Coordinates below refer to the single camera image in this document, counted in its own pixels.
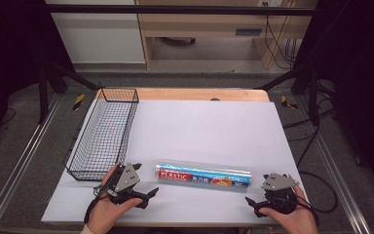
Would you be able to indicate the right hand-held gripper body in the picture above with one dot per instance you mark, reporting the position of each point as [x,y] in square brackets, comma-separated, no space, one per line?
[278,191]

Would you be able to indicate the person's left hand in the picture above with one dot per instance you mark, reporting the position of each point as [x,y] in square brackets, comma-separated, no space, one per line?
[105,213]

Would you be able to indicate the black frame stand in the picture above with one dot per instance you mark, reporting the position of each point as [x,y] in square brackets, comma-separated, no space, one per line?
[313,97]
[43,97]

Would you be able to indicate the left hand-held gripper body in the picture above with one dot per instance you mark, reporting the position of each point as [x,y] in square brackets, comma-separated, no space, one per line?
[126,177]

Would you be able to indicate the white table mat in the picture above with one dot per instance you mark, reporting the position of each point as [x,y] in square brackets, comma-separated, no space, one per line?
[207,133]

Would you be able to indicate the black curtain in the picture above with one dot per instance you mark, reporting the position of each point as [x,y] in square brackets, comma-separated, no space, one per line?
[360,81]
[9,52]

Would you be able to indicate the plastic wrap box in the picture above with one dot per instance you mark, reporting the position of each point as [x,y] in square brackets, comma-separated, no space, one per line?
[204,177]

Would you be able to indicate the white cabinet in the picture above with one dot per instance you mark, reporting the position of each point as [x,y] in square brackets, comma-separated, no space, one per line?
[100,39]

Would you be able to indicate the wooden table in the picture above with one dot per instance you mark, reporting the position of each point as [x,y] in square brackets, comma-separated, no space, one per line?
[188,94]

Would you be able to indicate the metal floor rail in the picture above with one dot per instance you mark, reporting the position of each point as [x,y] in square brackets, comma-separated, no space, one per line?
[341,185]
[16,169]

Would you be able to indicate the black horizontal frame bar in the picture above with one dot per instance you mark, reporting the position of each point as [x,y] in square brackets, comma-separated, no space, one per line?
[175,10]

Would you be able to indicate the person's right hand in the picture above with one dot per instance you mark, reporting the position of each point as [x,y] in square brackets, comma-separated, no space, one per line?
[295,221]

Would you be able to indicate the wooden shelf unit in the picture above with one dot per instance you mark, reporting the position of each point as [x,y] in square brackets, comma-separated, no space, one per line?
[204,24]

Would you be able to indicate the yellow black tape marker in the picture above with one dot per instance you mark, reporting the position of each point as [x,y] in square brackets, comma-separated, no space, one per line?
[287,102]
[79,101]

